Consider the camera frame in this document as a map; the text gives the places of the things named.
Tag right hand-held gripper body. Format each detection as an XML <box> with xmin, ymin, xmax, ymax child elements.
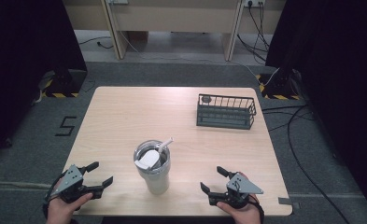
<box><xmin>207</xmin><ymin>172</ymin><xmax>264</xmax><ymax>210</ymax></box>

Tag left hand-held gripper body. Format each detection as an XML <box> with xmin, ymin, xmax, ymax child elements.
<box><xmin>49</xmin><ymin>163</ymin><xmax>105</xmax><ymax>204</ymax></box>

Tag white tumbler cup with lid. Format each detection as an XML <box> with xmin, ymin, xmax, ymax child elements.
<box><xmin>133</xmin><ymin>136</ymin><xmax>175</xmax><ymax>196</ymax></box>

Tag black wire basket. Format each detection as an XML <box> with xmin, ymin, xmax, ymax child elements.
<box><xmin>196</xmin><ymin>93</ymin><xmax>258</xmax><ymax>131</ymax></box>

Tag person's right hand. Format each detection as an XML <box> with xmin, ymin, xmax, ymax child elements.
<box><xmin>216</xmin><ymin>194</ymin><xmax>263</xmax><ymax>224</ymax></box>

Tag person's left hand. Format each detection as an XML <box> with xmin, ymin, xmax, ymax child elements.
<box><xmin>46</xmin><ymin>192</ymin><xmax>94</xmax><ymax>224</ymax></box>

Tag grey tape strip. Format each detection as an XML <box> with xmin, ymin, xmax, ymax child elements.
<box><xmin>277</xmin><ymin>196</ymin><xmax>301</xmax><ymax>210</ymax></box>

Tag white straw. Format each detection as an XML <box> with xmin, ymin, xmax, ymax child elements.
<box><xmin>158</xmin><ymin>136</ymin><xmax>175</xmax><ymax>154</ymax></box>

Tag black stand base striped tape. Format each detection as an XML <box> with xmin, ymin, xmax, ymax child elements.
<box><xmin>41</xmin><ymin>68</ymin><xmax>88</xmax><ymax>99</ymax></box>
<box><xmin>255</xmin><ymin>68</ymin><xmax>301</xmax><ymax>101</ymax></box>

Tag black curtain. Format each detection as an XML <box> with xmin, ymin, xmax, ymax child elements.
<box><xmin>0</xmin><ymin>0</ymin><xmax>88</xmax><ymax>161</ymax></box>
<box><xmin>264</xmin><ymin>0</ymin><xmax>367</xmax><ymax>216</ymax></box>

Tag beige wooden desk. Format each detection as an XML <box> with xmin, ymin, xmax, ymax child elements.
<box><xmin>63</xmin><ymin>0</ymin><xmax>287</xmax><ymax>62</ymax></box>

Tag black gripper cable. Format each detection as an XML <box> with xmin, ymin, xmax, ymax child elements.
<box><xmin>247</xmin><ymin>193</ymin><xmax>265</xmax><ymax>224</ymax></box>
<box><xmin>42</xmin><ymin>171</ymin><xmax>67</xmax><ymax>218</ymax></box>

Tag long black floor cable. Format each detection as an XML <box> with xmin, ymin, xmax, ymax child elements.
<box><xmin>261</xmin><ymin>105</ymin><xmax>351</xmax><ymax>224</ymax></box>

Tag short black cable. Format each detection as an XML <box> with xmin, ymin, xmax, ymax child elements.
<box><xmin>78</xmin><ymin>35</ymin><xmax>114</xmax><ymax>50</ymax></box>

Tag black cable bundle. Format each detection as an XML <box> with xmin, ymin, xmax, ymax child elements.
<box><xmin>236</xmin><ymin>2</ymin><xmax>271</xmax><ymax>64</ymax></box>

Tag white wall socket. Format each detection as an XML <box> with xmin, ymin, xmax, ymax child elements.
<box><xmin>243</xmin><ymin>0</ymin><xmax>266</xmax><ymax>8</ymax></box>

